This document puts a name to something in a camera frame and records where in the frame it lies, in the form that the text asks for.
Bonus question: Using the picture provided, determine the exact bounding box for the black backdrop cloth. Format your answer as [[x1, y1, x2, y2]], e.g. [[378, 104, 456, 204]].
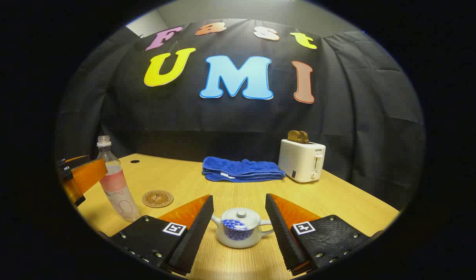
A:
[[55, 18, 426, 210]]

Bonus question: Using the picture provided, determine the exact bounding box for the clear water bottle pink label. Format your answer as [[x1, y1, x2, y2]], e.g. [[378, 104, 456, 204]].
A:
[[96, 135, 142, 223]]

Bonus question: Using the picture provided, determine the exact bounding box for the white teacup with blue pattern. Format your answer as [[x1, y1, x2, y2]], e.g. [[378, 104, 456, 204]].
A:
[[212, 208, 275, 249]]

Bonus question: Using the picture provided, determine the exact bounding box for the folded blue towel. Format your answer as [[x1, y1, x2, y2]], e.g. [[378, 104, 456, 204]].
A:
[[202, 156, 286, 183]]

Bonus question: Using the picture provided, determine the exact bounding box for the white toaster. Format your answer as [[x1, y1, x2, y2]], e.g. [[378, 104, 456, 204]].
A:
[[278, 139, 326, 183]]

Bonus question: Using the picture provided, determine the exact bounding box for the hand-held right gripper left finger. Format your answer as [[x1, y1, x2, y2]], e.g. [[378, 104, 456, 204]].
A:
[[100, 194, 214, 276]]

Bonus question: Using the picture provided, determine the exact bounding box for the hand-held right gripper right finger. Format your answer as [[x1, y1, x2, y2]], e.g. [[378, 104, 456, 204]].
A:
[[265, 193, 384, 277]]

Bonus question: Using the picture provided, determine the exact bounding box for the round wooden coaster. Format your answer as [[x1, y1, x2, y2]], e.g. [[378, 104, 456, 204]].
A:
[[142, 190, 174, 208]]

